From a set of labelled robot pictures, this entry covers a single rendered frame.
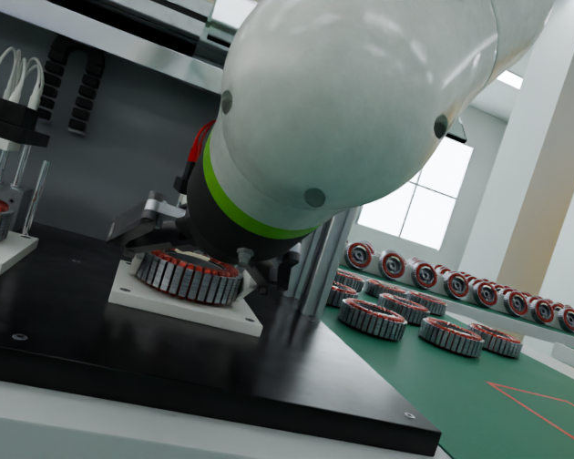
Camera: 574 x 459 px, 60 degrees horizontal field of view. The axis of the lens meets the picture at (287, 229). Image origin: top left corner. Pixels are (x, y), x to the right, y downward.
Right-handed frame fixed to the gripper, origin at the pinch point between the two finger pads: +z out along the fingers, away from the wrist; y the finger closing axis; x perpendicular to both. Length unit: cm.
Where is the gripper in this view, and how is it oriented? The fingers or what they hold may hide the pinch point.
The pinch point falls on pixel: (191, 271)
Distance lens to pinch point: 55.6
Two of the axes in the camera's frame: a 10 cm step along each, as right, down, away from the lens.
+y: -9.2, -2.8, -2.9
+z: -3.7, 3.2, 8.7
